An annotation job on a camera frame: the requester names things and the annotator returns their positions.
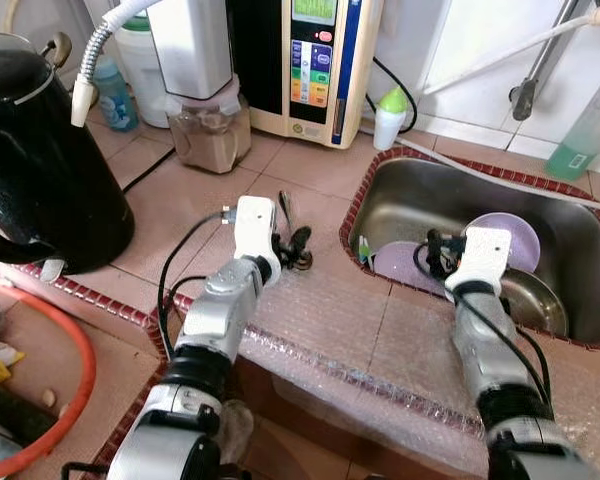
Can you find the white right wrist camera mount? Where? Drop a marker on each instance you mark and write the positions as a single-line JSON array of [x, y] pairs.
[[480, 255]]

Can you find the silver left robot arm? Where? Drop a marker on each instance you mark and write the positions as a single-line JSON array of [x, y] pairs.
[[205, 315]]

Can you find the white filter housing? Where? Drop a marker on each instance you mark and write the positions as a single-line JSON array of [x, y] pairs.
[[195, 50]]

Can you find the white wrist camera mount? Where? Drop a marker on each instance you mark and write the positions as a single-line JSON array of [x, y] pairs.
[[253, 225], [480, 255]]

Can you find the cream water ionizer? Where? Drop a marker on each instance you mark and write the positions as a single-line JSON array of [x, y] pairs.
[[320, 60]]

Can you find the stainless steel sink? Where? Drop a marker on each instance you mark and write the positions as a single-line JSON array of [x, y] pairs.
[[420, 200]]

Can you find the chrome faucet pipe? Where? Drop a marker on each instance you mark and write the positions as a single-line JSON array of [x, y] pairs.
[[525, 95]]

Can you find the white plastic jug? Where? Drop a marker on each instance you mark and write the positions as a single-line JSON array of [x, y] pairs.
[[148, 85]]

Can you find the white bottle green cap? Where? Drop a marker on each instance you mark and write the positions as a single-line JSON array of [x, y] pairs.
[[388, 125]]

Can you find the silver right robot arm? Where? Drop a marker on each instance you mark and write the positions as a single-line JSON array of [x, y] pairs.
[[485, 355]]

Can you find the clear bottle teal liquid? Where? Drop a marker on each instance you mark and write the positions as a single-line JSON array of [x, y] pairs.
[[115, 100]]

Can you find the orange plastic basin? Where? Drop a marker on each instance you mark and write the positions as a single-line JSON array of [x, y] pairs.
[[80, 380]]

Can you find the shiny steel bowl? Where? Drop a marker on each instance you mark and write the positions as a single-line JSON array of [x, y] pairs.
[[540, 300]]

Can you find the clear bubble wrap sheet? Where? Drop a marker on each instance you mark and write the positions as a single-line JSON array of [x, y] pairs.
[[380, 340]]

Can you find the black electric kettle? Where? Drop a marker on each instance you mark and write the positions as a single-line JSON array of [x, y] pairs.
[[50, 170]]

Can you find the bottle of green liquid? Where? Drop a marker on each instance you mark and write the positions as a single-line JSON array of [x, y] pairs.
[[580, 140]]

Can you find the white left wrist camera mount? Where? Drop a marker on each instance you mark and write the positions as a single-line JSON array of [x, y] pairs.
[[253, 225]]

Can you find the glass jar brown contents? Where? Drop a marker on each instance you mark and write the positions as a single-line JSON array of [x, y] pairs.
[[210, 140]]

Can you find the thin white tube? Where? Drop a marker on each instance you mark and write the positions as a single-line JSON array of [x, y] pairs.
[[500, 172]]

